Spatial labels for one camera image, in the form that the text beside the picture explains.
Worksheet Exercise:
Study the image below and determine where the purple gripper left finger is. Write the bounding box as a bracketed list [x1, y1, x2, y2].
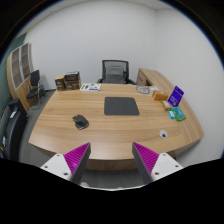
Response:
[41, 143, 91, 185]

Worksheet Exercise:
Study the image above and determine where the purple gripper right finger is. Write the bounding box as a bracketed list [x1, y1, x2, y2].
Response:
[132, 142, 182, 184]

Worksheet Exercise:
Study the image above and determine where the black computer mouse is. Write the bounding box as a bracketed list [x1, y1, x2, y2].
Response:
[73, 114, 89, 130]

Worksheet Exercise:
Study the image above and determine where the dark grey mouse pad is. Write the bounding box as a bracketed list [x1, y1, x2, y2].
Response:
[104, 97, 140, 116]

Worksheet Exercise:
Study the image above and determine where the blue small packet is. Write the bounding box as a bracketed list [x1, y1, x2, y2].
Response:
[168, 110, 175, 119]

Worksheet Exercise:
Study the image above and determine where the green packet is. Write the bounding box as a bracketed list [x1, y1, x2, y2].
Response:
[172, 107, 186, 121]

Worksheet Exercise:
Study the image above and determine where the small tan box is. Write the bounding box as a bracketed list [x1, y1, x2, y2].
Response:
[161, 101, 171, 111]

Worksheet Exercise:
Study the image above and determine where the wooden desk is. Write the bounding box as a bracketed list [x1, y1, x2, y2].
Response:
[29, 84, 204, 170]

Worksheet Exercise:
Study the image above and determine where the orange brown box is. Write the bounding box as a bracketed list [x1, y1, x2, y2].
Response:
[152, 90, 168, 101]

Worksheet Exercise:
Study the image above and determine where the purple sign stand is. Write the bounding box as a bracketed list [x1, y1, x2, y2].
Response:
[168, 86, 184, 107]

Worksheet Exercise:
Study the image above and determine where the black leather armchair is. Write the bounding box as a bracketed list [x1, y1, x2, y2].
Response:
[0, 98, 28, 161]

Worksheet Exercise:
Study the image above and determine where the round grey coaster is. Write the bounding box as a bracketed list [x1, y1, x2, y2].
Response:
[136, 86, 150, 95]

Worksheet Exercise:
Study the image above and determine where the white small box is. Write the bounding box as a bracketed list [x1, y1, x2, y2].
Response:
[149, 86, 159, 93]

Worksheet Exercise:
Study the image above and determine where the white green leaflet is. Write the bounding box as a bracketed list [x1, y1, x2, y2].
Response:
[80, 83, 101, 91]

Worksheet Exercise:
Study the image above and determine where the brown cardboard box left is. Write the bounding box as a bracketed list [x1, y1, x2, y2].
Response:
[55, 75, 65, 91]

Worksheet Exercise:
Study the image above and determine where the black visitor chair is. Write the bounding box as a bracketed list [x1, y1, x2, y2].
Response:
[26, 70, 46, 100]

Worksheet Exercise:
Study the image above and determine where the dark cardboard box stack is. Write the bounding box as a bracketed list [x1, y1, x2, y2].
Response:
[64, 71, 81, 90]

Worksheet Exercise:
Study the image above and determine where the wooden side cabinet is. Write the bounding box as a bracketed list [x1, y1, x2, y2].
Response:
[136, 68, 174, 94]

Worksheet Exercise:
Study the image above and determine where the grey mesh office chair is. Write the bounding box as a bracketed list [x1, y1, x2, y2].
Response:
[98, 60, 135, 85]

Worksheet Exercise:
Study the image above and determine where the wooden bookshelf cabinet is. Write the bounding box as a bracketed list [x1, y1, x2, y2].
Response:
[7, 43, 34, 111]

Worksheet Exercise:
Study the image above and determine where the desk cable grommet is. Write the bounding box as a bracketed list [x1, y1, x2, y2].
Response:
[160, 130, 168, 138]

